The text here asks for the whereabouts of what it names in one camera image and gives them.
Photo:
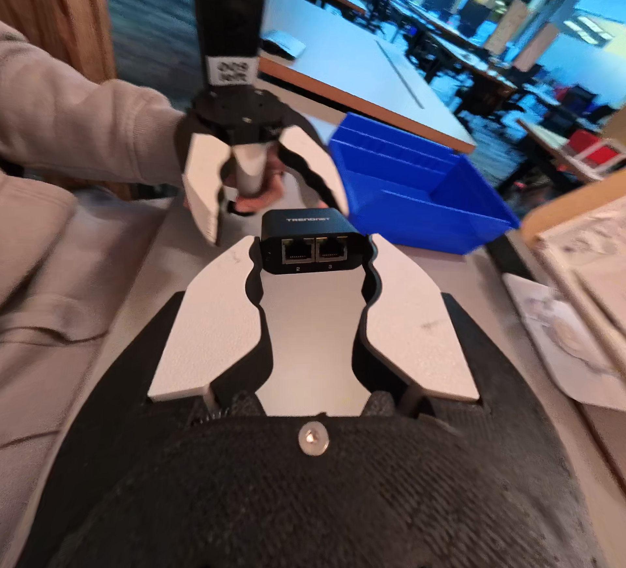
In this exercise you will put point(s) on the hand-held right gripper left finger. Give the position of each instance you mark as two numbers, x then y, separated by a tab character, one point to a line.
210	333

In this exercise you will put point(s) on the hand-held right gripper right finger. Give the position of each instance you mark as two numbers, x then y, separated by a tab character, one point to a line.
420	333

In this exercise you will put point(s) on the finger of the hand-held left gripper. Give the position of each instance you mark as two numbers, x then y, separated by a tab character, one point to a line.
313	152
203	177

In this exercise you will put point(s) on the black network switch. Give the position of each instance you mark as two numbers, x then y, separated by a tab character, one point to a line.
313	235

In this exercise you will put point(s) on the person's left forearm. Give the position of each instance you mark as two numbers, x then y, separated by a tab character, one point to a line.
73	113

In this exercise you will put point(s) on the grey desk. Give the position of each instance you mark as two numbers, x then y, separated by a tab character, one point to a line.
313	348

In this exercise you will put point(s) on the person's left hand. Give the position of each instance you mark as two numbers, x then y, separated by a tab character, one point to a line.
271	191

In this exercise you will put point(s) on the white object on table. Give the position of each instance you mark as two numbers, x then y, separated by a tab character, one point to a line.
283	45

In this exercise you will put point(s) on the grey table with orange edge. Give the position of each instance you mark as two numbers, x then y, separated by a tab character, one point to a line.
342	64

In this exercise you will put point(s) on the blue plastic bin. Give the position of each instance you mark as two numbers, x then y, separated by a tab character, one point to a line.
430	206

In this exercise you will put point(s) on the person's grey sweatshirt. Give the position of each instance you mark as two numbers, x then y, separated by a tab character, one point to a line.
49	284

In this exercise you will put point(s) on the wooden board with instruction sheet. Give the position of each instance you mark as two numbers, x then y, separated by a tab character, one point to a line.
587	245

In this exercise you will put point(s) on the red plastic bin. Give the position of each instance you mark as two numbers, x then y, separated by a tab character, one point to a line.
594	150

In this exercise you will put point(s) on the wooden post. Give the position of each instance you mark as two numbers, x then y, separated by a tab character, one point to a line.
58	1

